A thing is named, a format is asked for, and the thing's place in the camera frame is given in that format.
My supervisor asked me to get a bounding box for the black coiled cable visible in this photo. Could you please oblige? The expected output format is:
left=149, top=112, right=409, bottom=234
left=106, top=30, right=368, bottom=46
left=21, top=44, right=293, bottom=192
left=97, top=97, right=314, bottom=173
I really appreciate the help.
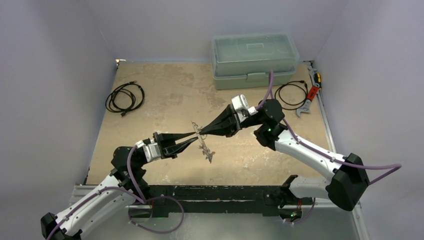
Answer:
left=105, top=81, right=146, bottom=117
left=274, top=80, right=310, bottom=111

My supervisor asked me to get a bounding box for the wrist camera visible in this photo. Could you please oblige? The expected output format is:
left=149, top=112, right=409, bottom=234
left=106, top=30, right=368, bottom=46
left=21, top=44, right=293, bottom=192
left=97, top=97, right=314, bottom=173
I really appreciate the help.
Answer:
left=231, top=94, right=258, bottom=123
left=135, top=138, right=162, bottom=163

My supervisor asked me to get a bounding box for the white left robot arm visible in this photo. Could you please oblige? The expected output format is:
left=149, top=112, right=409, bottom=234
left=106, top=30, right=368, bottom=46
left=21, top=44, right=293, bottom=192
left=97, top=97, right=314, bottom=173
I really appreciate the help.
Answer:
left=40, top=132, right=198, bottom=240

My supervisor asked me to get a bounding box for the yellow black tool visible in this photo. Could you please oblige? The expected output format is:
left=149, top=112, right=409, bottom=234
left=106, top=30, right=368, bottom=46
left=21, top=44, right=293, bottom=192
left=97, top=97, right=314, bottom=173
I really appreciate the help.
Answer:
left=305, top=62, right=322, bottom=90

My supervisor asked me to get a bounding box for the black coiled cable left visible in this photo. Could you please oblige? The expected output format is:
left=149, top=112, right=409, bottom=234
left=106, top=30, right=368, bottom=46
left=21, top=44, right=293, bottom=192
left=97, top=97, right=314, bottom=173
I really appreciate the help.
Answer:
left=105, top=81, right=146, bottom=117

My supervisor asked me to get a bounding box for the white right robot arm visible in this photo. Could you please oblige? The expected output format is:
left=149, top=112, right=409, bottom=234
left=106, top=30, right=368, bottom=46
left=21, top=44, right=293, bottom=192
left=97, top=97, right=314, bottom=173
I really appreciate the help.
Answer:
left=194, top=94, right=370, bottom=211

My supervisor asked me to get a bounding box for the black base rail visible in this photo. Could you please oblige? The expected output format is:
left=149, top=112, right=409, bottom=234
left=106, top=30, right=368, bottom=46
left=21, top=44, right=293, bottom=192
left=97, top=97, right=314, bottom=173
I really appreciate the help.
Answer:
left=130, top=185, right=313, bottom=218

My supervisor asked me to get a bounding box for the red handled adjustable wrench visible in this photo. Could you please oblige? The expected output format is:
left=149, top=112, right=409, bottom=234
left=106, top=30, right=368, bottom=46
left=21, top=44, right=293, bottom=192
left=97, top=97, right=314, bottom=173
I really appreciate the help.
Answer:
left=296, top=85, right=320, bottom=118

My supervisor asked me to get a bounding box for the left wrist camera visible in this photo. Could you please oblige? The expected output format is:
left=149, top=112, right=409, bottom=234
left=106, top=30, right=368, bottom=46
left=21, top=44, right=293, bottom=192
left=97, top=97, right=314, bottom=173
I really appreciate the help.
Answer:
left=135, top=138, right=162, bottom=163

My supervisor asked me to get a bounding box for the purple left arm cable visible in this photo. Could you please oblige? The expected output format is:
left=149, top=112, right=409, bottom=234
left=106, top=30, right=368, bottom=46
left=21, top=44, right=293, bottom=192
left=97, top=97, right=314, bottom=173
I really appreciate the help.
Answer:
left=46, top=145, right=185, bottom=240

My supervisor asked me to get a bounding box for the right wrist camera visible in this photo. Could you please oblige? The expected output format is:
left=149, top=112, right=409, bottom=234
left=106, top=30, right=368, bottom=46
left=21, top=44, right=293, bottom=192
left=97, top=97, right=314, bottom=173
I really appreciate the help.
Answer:
left=231, top=94, right=258, bottom=123

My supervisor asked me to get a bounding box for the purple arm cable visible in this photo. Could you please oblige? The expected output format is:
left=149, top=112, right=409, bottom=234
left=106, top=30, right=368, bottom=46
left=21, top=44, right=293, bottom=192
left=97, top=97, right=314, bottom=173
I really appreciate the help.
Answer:
left=255, top=70, right=402, bottom=226
left=46, top=145, right=185, bottom=240

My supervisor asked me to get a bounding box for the black coiled cable right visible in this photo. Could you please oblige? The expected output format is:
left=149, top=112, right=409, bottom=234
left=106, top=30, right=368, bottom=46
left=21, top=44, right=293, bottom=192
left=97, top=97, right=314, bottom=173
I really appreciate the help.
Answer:
left=274, top=80, right=310, bottom=111

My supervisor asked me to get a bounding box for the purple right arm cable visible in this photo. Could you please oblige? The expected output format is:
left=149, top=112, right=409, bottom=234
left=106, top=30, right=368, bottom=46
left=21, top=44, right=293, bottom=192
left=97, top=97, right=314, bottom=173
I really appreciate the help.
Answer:
left=255, top=70, right=402, bottom=226

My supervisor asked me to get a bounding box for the green plastic toolbox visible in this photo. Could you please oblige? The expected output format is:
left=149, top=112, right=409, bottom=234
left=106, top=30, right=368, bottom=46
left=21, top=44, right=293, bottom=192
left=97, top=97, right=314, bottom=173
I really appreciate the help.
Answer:
left=210, top=32, right=300, bottom=90

